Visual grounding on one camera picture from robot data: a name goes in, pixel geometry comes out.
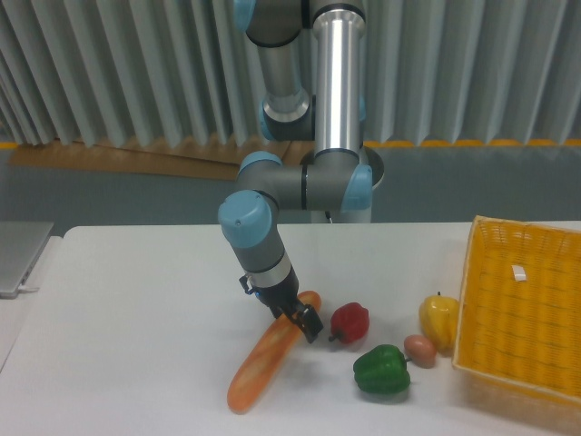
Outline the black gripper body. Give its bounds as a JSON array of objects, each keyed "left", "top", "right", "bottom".
[{"left": 239, "top": 270, "right": 300, "bottom": 319}]

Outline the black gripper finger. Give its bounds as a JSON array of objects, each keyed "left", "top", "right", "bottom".
[{"left": 290, "top": 303, "right": 323, "bottom": 343}]

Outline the long baguette bread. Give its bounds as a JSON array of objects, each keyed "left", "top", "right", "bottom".
[{"left": 226, "top": 315, "right": 303, "bottom": 414}]

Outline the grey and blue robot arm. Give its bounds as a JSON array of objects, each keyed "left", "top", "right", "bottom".
[{"left": 218, "top": 1, "right": 374, "bottom": 341}]

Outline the yellow woven basket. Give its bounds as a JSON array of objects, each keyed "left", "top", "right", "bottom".
[{"left": 452, "top": 216, "right": 580, "bottom": 406}]

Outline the white tag in basket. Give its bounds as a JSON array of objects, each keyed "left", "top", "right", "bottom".
[{"left": 512, "top": 264, "right": 527, "bottom": 282}]

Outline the red bell pepper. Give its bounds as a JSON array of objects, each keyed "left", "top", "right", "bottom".
[{"left": 329, "top": 302, "right": 369, "bottom": 344}]

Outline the green bell pepper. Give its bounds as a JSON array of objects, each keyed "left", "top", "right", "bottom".
[{"left": 352, "top": 344, "right": 410, "bottom": 395}]

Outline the brown egg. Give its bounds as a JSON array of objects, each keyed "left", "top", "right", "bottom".
[{"left": 404, "top": 334, "right": 437, "bottom": 368}]

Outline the yellow bell pepper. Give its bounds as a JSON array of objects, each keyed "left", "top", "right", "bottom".
[{"left": 419, "top": 293, "right": 459, "bottom": 353}]

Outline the brown cardboard sheet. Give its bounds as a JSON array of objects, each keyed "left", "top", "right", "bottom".
[{"left": 9, "top": 136, "right": 313, "bottom": 181}]

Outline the silver laptop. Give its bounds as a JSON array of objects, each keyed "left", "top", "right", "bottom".
[{"left": 1, "top": 222, "right": 54, "bottom": 299}]

